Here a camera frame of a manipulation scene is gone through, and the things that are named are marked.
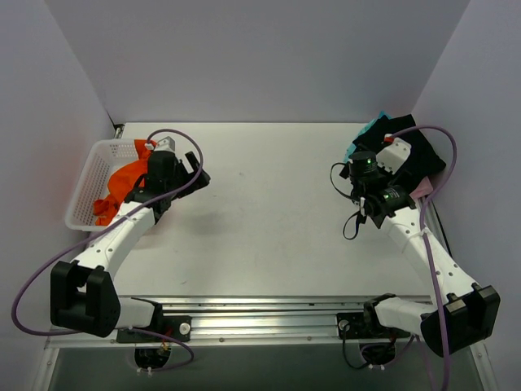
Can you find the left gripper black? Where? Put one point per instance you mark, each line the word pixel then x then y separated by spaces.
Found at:
pixel 189 173

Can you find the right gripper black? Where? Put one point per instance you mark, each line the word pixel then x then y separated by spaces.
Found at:
pixel 346 171

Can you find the black t shirt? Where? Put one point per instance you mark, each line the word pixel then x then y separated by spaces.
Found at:
pixel 410 161

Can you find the orange t shirt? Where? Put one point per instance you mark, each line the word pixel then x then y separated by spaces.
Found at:
pixel 120 184

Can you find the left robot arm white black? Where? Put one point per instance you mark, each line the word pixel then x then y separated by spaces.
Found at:
pixel 83 296

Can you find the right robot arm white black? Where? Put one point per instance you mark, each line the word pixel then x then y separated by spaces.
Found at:
pixel 462 312

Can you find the teal folded t shirt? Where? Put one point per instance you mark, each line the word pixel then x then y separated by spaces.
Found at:
pixel 352 147

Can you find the pink folded t shirt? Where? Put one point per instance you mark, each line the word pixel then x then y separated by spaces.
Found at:
pixel 423 189

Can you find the white plastic basket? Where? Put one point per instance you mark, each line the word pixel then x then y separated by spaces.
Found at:
pixel 104 159

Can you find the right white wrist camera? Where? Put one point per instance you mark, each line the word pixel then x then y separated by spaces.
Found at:
pixel 394 154

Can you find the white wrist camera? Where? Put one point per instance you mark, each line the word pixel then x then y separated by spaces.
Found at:
pixel 394 154
pixel 166 144

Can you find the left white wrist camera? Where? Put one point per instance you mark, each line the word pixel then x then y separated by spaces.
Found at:
pixel 166 144

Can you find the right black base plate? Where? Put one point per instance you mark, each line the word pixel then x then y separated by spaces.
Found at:
pixel 352 326

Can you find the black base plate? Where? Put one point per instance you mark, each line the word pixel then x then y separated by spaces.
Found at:
pixel 178 327
pixel 352 326

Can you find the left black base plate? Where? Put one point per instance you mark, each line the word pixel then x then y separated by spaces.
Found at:
pixel 178 327

